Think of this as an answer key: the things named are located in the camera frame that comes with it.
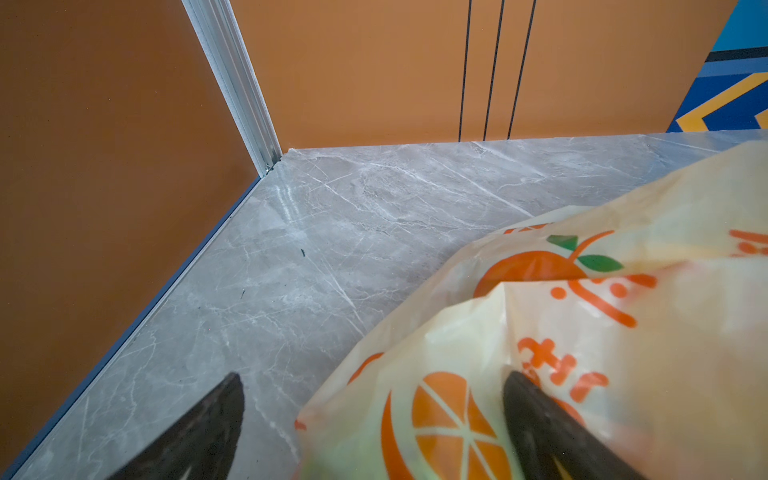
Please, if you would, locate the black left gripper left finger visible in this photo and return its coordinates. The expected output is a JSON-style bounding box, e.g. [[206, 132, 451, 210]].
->
[[110, 372, 245, 479]]

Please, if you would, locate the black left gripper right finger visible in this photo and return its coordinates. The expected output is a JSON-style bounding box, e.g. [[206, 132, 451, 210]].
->
[[503, 371, 642, 479]]

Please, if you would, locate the cream plastic bag orange print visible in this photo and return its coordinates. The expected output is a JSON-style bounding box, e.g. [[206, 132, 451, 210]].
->
[[295, 141, 767, 479]]

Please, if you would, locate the aluminium corner post left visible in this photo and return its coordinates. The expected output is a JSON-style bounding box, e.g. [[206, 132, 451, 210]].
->
[[182, 0, 282, 177]]

